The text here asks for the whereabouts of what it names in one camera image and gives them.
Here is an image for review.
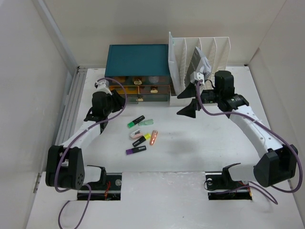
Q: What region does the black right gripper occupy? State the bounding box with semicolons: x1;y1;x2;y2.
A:
176;82;222;118

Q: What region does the teal drawer organizer cabinet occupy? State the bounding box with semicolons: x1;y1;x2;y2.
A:
104;43;171;104

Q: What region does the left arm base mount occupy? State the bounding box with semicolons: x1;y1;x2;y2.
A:
89;173;122;201

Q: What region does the white file rack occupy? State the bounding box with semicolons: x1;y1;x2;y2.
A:
169;37;231;106

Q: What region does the clear paper clip jar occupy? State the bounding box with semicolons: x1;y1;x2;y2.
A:
148;76;160;84

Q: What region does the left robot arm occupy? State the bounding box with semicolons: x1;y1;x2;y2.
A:
45;90;127;192

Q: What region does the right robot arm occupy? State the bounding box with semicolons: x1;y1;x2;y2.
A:
177;71;301;189

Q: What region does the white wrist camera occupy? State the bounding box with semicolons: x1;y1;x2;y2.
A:
190;72;204;84
94;78;112;95

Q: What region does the grey booklet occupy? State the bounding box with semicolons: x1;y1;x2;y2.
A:
184;47;212;84

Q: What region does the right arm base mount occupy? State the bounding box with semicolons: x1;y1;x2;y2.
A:
204;172;252;200

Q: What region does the yellow cap black highlighter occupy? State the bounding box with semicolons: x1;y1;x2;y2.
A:
132;133;151;147

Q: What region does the purple cap black highlighter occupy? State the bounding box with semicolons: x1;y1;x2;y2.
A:
126;146;146;155

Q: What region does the aluminium frame rail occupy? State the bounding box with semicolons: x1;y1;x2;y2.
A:
33;0;88;194

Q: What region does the green cap black highlighter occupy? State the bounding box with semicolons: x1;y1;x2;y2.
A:
127;115;145;128

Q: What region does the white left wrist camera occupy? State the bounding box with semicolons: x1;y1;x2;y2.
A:
94;78;112;95

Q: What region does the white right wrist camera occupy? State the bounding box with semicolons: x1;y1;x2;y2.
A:
190;72;204;84

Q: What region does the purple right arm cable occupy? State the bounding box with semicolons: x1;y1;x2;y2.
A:
194;80;300;206

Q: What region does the bottom dark drawer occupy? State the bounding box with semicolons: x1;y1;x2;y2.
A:
127;94;169;104

